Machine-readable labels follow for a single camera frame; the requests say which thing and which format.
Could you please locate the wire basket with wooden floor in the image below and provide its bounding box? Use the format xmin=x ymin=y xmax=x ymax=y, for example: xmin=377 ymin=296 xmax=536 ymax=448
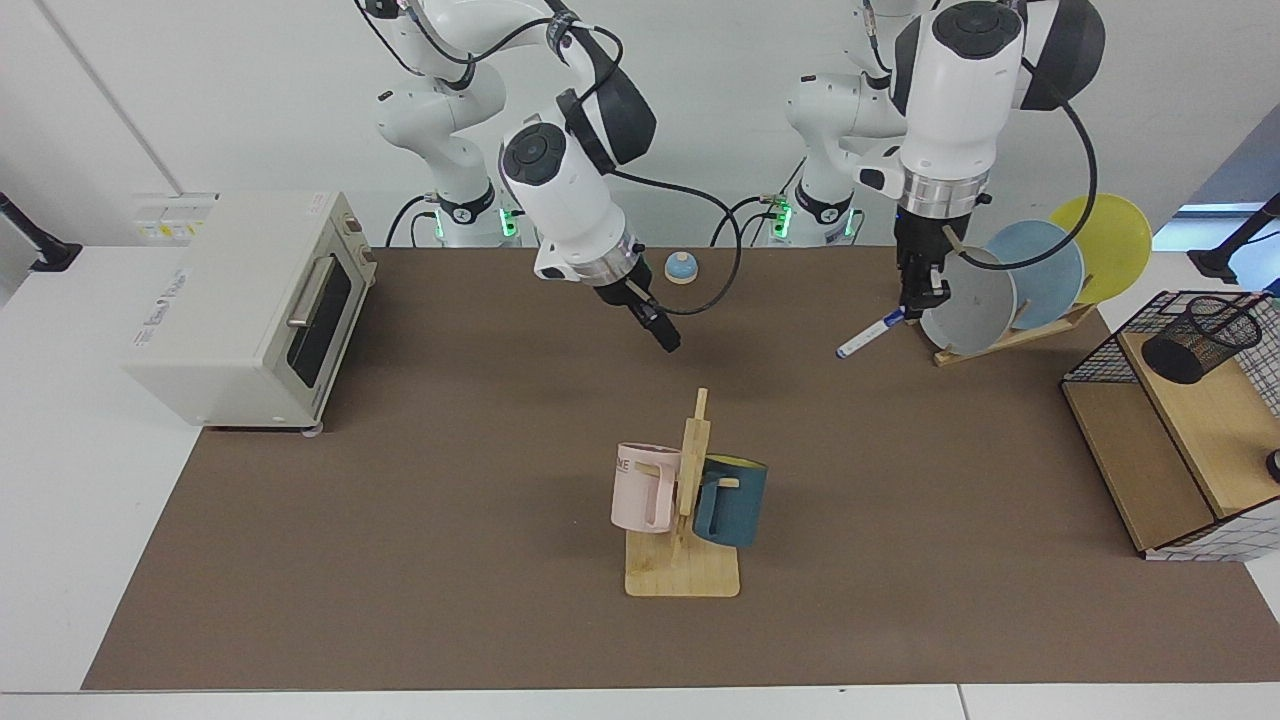
xmin=1061 ymin=290 xmax=1280 ymax=562

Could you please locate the wooden cup stand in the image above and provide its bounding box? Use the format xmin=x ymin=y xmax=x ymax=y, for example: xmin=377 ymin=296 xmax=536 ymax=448
xmin=625 ymin=388 xmax=742 ymax=599

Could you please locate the light blue plate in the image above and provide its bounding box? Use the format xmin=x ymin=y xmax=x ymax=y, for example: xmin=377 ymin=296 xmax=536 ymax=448
xmin=985 ymin=220 xmax=1086 ymax=331

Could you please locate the white wall socket strip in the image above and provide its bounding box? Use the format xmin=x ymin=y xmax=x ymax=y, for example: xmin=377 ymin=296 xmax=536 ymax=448
xmin=130 ymin=193 xmax=219 ymax=244

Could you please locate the yellow plate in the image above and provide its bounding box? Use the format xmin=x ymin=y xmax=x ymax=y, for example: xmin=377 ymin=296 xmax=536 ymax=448
xmin=1048 ymin=193 xmax=1153 ymax=306

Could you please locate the black arm gripper cable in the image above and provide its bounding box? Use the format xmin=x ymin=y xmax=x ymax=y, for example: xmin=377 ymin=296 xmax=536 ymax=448
xmin=945 ymin=55 xmax=1099 ymax=271
xmin=610 ymin=170 xmax=743 ymax=317

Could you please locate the black mesh pen holder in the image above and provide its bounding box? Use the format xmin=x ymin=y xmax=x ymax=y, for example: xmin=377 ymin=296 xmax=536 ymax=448
xmin=1142 ymin=295 xmax=1264 ymax=386

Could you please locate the pink cup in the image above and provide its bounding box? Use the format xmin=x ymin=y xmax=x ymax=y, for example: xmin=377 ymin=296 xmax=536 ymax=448
xmin=611 ymin=442 xmax=683 ymax=535

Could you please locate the teal cup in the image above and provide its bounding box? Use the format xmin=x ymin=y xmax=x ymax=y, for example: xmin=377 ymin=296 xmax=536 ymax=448
xmin=692 ymin=455 xmax=769 ymax=549

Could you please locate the wooden plate rack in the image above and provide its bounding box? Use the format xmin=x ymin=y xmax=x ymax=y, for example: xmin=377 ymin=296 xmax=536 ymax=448
xmin=904 ymin=303 xmax=1096 ymax=368

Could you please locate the pale toaster oven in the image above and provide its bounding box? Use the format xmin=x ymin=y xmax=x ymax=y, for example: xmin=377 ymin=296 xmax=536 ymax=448
xmin=120 ymin=190 xmax=379 ymax=436

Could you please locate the brown table cloth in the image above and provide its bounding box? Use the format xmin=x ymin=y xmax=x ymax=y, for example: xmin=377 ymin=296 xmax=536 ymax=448
xmin=82 ymin=246 xmax=1280 ymax=691

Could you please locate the black arm base cable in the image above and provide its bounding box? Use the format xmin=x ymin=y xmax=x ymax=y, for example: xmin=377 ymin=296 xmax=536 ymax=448
xmin=385 ymin=193 xmax=441 ymax=248
xmin=710 ymin=155 xmax=811 ymax=248

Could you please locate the blue and white marker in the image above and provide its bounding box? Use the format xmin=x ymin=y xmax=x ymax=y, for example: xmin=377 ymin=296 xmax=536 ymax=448
xmin=836 ymin=308 xmax=906 ymax=360

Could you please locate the grey plate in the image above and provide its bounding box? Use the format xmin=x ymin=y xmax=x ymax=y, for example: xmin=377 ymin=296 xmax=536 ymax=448
xmin=920 ymin=248 xmax=1018 ymax=356

